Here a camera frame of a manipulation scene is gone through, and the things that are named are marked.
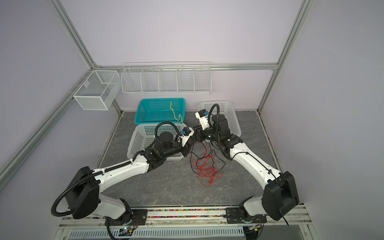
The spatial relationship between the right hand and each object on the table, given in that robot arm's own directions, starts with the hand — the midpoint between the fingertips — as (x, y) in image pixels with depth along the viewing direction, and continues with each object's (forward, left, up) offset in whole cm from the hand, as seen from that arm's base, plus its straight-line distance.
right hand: (190, 130), depth 76 cm
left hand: (-4, -3, -4) cm, 7 cm away
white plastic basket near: (+13, +34, -21) cm, 43 cm away
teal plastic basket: (+39, +33, -24) cm, 57 cm away
